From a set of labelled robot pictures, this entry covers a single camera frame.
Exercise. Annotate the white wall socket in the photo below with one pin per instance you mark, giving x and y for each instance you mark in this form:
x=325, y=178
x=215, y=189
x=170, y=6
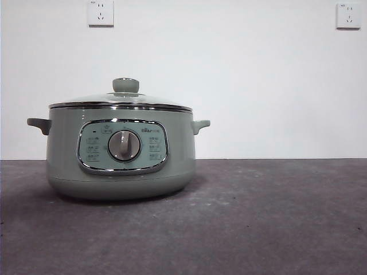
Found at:
x=348, y=15
x=101, y=13

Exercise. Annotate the pale green electric cooking pot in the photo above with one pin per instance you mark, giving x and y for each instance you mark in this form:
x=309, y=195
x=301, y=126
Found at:
x=66, y=160

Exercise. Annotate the glass lid with green knob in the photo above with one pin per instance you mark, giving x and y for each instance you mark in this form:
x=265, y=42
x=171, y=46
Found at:
x=86, y=100

